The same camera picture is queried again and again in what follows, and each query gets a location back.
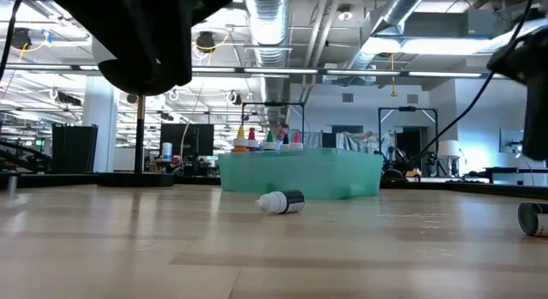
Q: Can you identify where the black aluminium table frame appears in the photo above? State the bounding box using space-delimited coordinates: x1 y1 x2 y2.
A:
0 172 548 197

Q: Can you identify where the white cylindrical bin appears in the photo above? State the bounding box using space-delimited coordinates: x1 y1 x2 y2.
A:
437 139 462 176

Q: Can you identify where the small white-capped dye bottle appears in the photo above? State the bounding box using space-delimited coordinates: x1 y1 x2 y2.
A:
516 200 548 238
255 189 306 215

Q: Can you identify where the black computer monitor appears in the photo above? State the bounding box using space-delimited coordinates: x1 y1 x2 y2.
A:
160 123 215 163

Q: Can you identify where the silver ceiling air duct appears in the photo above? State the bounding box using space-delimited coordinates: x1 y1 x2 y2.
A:
246 0 297 124

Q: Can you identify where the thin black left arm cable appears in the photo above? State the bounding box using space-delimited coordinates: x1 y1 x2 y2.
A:
0 0 27 77

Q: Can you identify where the black ceiling device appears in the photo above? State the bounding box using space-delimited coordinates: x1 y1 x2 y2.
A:
10 27 32 50
195 31 217 54

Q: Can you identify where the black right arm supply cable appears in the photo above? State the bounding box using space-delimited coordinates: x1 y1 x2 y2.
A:
410 0 536 168

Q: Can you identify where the white globe table lamp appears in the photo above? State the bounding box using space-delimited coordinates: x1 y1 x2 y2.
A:
91 35 181 188

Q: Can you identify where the silver slanted ceiling duct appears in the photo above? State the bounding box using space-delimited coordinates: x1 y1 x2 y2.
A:
350 0 432 71

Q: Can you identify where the patterned cloth cover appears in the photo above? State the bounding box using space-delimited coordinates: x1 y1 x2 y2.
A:
336 130 382 154

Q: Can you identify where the person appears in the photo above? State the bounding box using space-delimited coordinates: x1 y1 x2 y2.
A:
275 123 290 151

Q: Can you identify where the translucent green plastic tray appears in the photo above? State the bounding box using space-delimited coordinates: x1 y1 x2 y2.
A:
217 147 384 201

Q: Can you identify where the large pink-capped food coloring bottle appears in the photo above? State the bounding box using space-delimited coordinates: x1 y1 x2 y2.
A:
289 130 305 151

